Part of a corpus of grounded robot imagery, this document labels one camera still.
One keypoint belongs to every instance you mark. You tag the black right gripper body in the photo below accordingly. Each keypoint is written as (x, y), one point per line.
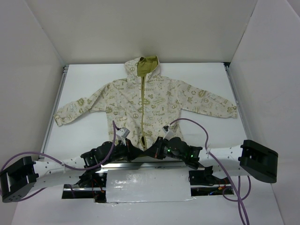
(159, 147)

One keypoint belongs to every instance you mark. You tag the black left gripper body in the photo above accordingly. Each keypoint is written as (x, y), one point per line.
(129, 150)

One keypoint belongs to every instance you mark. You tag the cream green printed hooded jacket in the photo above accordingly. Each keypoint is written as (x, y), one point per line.
(145, 101)

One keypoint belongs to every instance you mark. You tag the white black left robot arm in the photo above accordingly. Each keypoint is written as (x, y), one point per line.
(26, 175)

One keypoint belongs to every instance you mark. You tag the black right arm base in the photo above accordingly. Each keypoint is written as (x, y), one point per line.
(205, 178)

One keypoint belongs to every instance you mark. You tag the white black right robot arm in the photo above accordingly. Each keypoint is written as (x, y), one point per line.
(248, 159)

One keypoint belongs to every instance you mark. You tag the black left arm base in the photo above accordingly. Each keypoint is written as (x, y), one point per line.
(93, 186)

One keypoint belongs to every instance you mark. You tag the white foam board cover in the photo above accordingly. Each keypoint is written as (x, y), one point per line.
(157, 185)

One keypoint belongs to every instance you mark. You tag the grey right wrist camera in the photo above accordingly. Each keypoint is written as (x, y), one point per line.
(169, 133)

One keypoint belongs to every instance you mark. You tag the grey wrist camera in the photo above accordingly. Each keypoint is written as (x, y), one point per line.
(122, 134)
(169, 133)

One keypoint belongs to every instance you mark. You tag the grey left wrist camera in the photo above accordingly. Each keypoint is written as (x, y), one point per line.
(122, 134)

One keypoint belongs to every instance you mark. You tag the aluminium right frame rail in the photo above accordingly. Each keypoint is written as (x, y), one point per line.
(238, 101)

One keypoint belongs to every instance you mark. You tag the aluminium frame rail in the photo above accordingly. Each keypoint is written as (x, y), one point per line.
(54, 110)
(238, 101)

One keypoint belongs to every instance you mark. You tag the aluminium left frame rail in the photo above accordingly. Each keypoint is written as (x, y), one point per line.
(54, 110)

